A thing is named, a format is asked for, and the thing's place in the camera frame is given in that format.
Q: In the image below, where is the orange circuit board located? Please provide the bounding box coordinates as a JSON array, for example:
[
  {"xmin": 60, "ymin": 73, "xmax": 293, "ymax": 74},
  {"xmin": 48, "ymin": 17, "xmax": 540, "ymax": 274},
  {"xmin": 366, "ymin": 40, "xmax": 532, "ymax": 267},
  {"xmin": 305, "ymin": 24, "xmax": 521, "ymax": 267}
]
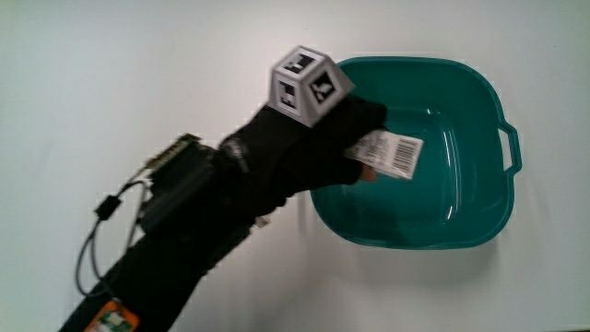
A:
[{"xmin": 83, "ymin": 299, "xmax": 141, "ymax": 332}]

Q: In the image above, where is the thin black cable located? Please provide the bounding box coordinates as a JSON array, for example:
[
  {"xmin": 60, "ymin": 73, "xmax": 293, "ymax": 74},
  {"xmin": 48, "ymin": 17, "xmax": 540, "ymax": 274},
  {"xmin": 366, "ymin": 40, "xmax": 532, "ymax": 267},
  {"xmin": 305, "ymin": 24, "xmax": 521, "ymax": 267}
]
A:
[{"xmin": 74, "ymin": 170, "xmax": 154, "ymax": 299}]

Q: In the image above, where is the black wrist tracker module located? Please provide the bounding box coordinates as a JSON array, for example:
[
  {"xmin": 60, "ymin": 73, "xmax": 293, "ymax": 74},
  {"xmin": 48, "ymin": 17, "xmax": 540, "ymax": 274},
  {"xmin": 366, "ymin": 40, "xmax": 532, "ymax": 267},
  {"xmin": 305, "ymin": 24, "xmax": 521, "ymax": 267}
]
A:
[{"xmin": 139, "ymin": 132, "xmax": 223, "ymax": 237}]

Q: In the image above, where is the teal plastic plate basin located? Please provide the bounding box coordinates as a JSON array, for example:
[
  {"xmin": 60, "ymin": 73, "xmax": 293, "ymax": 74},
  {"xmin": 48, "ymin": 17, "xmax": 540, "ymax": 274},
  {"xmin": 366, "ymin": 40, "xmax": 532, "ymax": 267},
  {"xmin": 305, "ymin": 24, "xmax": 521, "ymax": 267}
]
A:
[{"xmin": 309, "ymin": 55, "xmax": 524, "ymax": 252}]

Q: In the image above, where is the white milk carton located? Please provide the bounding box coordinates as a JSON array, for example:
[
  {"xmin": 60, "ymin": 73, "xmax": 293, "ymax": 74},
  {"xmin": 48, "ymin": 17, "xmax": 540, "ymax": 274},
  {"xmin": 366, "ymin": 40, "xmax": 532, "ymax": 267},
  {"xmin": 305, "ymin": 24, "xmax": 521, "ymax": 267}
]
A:
[{"xmin": 343, "ymin": 128, "xmax": 425, "ymax": 182}]

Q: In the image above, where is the person's left forearm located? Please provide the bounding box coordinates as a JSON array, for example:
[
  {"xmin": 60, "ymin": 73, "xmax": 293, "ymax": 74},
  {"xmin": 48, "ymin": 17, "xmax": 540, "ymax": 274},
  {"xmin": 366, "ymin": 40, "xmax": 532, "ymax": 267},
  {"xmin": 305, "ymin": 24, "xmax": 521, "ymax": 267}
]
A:
[{"xmin": 57, "ymin": 184, "xmax": 288, "ymax": 332}]

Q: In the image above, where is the person's left hand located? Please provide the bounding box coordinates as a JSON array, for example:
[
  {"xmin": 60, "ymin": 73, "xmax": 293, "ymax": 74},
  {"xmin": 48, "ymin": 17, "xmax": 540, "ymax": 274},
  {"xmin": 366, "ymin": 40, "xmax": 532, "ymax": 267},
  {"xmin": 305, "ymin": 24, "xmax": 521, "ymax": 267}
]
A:
[{"xmin": 220, "ymin": 44, "xmax": 388, "ymax": 216}]

